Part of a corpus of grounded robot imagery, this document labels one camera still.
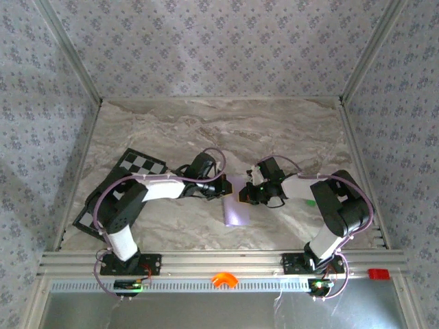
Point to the lilac paper sheet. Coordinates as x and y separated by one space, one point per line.
236 214

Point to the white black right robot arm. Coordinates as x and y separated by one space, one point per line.
296 186

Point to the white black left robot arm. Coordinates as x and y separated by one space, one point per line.
161 190

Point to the shiny metal sheet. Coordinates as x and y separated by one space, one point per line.
205 312

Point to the green toy brick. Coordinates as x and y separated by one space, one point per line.
311 202

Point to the black grey checkerboard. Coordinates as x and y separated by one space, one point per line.
137 164

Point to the orange curved plastic piece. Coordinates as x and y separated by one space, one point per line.
219 279

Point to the small circuit board green light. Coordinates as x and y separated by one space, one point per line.
125 284
317 285

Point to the red plastic block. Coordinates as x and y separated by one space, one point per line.
379 274

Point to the aluminium frame rail wide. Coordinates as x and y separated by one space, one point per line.
219 262

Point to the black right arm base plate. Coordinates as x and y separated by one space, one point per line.
291 264

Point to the thin aluminium table rail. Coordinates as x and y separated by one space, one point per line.
219 98

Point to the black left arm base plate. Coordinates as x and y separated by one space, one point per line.
152 264

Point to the aluminium table side rail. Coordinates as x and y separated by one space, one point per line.
79 174
358 154

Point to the aluminium frame post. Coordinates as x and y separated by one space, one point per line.
70 51
372 51

